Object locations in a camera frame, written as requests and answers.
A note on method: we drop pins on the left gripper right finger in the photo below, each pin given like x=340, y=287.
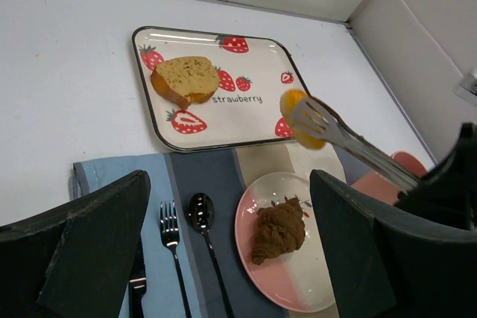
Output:
x=384, y=262

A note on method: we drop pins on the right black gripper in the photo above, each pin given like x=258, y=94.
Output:
x=447, y=194

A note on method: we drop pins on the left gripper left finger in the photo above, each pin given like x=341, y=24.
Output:
x=75, y=260

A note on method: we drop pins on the brown chocolate croissant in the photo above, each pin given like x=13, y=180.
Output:
x=280, y=230

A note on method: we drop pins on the metal tongs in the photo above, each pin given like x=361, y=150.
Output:
x=326, y=124

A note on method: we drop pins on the orange glazed donut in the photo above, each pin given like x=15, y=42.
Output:
x=288, y=103

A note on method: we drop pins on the yellow cake slice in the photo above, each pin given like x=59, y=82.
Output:
x=185, y=80

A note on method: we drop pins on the black knife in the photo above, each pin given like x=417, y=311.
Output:
x=137, y=287

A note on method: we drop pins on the pink and white plate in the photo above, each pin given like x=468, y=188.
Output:
x=298, y=281

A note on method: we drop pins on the black fork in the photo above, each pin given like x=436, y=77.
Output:
x=170, y=238

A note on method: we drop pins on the black spoon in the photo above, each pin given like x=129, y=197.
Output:
x=201, y=213

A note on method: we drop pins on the striped placemat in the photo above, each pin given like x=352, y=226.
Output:
x=223, y=175

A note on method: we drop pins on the strawberry print tray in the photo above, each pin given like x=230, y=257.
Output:
x=254, y=72

